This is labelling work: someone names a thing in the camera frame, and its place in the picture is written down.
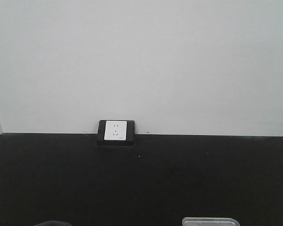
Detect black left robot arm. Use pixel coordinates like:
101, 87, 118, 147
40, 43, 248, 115
34, 220, 72, 226

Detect silver metal tray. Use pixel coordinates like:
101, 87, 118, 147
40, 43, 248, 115
182, 217, 240, 226

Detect black white power socket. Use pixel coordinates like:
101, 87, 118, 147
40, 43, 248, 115
97, 120, 135, 146

